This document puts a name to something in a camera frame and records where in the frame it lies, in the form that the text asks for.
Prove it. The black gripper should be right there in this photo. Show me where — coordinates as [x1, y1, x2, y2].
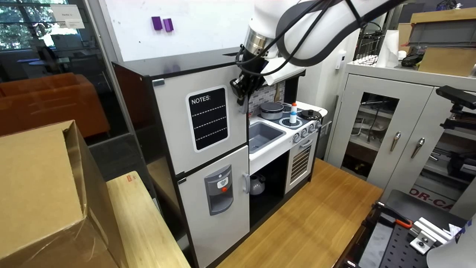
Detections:
[229, 46, 273, 107]

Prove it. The white fridge door notes chalkboard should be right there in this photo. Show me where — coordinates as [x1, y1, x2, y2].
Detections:
[152, 62, 250, 175]

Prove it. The grey toy pot with lid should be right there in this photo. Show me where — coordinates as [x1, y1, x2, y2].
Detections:
[259, 101, 287, 122]

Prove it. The grey toy sink basin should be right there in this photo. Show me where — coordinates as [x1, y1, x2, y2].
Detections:
[249, 120, 289, 155]

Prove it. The black white toy kitchen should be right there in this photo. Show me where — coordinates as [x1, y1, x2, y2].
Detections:
[112, 46, 331, 268]

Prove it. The large white whiteboard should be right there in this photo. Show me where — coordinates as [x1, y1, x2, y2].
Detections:
[96, 0, 259, 64]

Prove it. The white oven door with slats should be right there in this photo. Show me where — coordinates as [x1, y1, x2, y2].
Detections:
[284, 140, 316, 195]

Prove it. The white round toy kettle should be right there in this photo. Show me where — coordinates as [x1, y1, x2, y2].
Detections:
[250, 177, 267, 196]

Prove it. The white fridge door water dispenser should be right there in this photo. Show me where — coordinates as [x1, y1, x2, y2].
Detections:
[177, 144, 252, 268]

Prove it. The white paper towel roll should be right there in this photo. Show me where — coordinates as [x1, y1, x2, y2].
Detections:
[383, 28, 402, 70]

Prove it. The black device on cabinet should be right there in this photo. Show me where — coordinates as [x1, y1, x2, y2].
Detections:
[401, 46, 426, 68]

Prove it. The light wooden table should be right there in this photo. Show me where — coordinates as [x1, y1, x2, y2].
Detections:
[106, 169, 192, 268]

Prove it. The grey metal cabinet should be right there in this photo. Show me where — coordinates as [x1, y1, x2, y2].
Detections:
[325, 64, 476, 220]

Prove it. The black clamp orange tip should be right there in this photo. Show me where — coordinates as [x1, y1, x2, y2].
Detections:
[377, 199, 415, 231]

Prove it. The flat cardboard box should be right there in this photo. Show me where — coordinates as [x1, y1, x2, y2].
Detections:
[399, 6, 476, 77]

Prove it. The black perforated mounting board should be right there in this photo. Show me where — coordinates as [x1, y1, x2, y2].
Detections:
[337, 190, 476, 268]

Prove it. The large brown cardboard box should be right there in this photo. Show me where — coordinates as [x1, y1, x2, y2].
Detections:
[0, 119, 128, 268]

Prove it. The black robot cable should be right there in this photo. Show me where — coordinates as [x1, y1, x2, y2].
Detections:
[235, 0, 408, 76]

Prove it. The silver cabinet door handle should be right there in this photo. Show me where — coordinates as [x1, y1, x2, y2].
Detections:
[409, 135, 427, 161]
[389, 131, 402, 153]

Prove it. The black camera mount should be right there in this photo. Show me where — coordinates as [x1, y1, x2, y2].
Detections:
[436, 85, 476, 131]

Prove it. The small aluminium bracket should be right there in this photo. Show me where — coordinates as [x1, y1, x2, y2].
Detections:
[408, 216, 466, 256]

